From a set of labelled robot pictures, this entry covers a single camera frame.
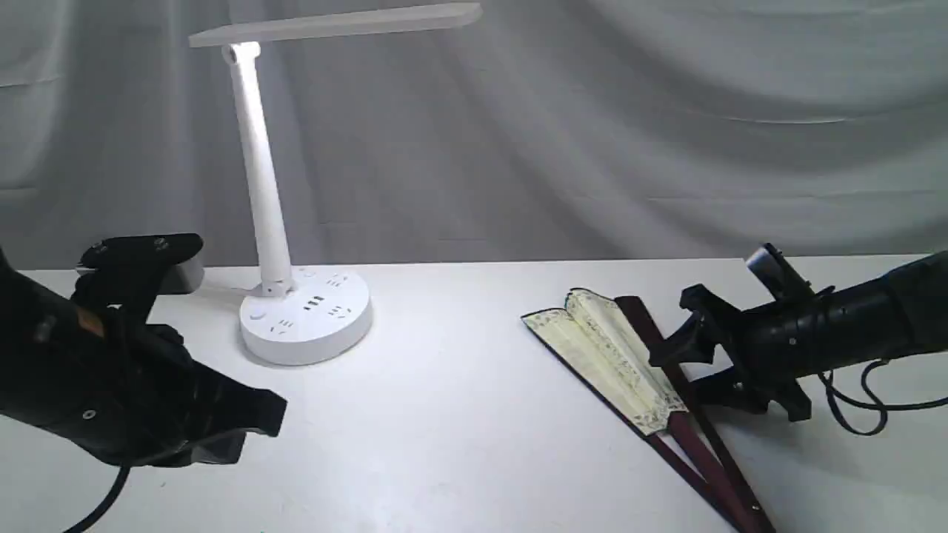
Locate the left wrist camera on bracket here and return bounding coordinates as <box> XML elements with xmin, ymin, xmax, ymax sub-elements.
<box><xmin>70</xmin><ymin>232</ymin><xmax>204</xmax><ymax>324</ymax></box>

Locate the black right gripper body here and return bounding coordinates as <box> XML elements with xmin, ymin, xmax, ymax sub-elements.
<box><xmin>678</xmin><ymin>284</ymin><xmax>786</xmax><ymax>379</ymax></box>

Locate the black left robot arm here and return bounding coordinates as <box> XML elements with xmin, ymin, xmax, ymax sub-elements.
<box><xmin>1</xmin><ymin>260</ymin><xmax>287</xmax><ymax>468</ymax></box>

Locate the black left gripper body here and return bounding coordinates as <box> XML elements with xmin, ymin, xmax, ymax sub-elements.
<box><xmin>74</xmin><ymin>318</ymin><xmax>246</xmax><ymax>468</ymax></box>

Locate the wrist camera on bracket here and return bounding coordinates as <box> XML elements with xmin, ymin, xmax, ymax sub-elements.
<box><xmin>70</xmin><ymin>232</ymin><xmax>204</xmax><ymax>324</ymax></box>
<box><xmin>745</xmin><ymin>243</ymin><xmax>815</xmax><ymax>304</ymax></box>

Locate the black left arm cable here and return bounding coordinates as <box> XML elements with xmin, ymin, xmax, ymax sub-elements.
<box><xmin>63</xmin><ymin>463</ymin><xmax>134</xmax><ymax>533</ymax></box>

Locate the folding paper fan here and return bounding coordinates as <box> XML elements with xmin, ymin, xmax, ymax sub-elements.
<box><xmin>521</xmin><ymin>288</ymin><xmax>775</xmax><ymax>532</ymax></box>

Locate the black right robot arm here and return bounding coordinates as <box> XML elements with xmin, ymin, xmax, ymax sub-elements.
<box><xmin>650</xmin><ymin>244</ymin><xmax>947</xmax><ymax>422</ymax></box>

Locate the white desk lamp with sockets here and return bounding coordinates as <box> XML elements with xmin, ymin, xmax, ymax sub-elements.
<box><xmin>189</xmin><ymin>2</ymin><xmax>483</xmax><ymax>366</ymax></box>

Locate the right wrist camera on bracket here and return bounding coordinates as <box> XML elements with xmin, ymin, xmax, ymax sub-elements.
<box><xmin>745</xmin><ymin>243</ymin><xmax>815</xmax><ymax>304</ymax></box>

